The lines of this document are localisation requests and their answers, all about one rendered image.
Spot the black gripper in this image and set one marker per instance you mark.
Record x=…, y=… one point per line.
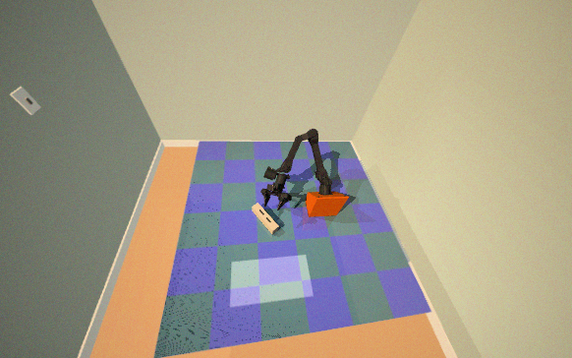
x=284, y=196

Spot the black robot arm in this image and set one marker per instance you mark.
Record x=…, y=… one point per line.
x=320, y=173

